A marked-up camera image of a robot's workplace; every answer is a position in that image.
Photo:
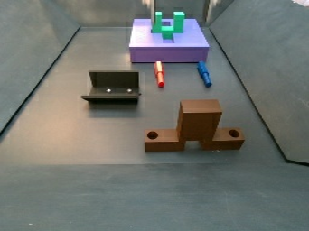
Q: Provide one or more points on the purple base board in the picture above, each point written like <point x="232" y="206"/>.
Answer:
<point x="188" y="47"/>

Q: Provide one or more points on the blue cylindrical peg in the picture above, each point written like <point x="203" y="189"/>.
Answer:
<point x="204" y="74"/>

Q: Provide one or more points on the green U-shaped block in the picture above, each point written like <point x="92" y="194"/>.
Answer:
<point x="168" y="30"/>

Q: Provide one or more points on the brown T-shaped block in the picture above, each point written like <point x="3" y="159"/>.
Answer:
<point x="197" y="126"/>

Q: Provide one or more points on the red cylindrical peg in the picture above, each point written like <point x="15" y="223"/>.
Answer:
<point x="160" y="73"/>

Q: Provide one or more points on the black angle bracket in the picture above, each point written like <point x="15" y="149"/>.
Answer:
<point x="114" y="85"/>

